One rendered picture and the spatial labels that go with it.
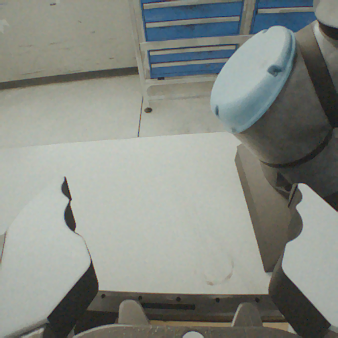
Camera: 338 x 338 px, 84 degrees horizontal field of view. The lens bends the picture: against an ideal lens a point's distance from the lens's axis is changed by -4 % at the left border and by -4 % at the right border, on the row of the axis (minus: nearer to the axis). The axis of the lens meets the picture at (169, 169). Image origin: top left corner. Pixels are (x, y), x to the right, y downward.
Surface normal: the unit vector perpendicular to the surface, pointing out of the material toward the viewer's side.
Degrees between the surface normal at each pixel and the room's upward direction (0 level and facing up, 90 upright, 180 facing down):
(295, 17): 90
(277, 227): 43
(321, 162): 67
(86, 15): 90
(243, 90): 50
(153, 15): 90
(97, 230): 0
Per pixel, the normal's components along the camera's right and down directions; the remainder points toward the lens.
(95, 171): -0.07, -0.64
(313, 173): -0.22, 0.60
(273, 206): -0.73, -0.44
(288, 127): -0.27, 0.82
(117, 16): 0.03, 0.77
